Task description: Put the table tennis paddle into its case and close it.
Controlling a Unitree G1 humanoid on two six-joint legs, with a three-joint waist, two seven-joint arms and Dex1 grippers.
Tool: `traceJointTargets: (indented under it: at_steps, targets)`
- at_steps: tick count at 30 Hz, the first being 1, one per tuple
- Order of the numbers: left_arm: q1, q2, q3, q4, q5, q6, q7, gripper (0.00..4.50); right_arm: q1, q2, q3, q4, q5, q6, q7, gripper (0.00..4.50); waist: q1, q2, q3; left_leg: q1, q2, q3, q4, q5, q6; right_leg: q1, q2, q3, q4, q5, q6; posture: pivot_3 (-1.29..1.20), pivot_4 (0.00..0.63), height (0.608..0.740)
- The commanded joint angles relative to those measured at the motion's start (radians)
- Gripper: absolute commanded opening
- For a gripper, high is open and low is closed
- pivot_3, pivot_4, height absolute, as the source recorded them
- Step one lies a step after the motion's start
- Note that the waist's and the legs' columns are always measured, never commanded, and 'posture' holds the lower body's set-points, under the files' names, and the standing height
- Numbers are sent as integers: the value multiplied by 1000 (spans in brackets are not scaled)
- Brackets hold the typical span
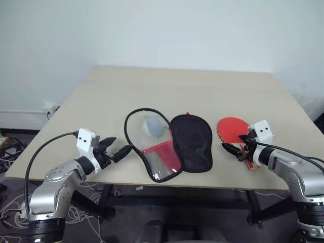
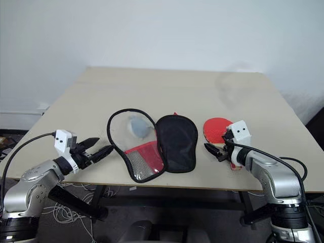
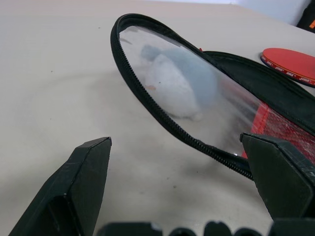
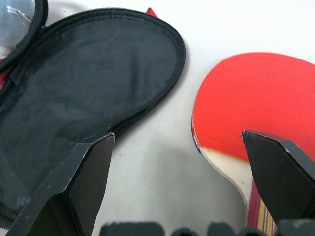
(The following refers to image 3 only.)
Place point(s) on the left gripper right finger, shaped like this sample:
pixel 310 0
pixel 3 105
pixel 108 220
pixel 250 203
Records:
pixel 280 177

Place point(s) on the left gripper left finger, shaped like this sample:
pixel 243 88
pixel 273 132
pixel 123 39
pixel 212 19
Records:
pixel 73 186

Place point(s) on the red black pouch bag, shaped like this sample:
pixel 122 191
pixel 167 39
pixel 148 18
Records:
pixel 258 78

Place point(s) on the red table tennis paddle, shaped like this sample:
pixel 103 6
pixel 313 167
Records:
pixel 290 61

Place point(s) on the white fluffy ball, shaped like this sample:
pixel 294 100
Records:
pixel 172 81

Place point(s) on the black bag with orange mark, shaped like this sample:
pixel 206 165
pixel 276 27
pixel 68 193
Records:
pixel 307 17

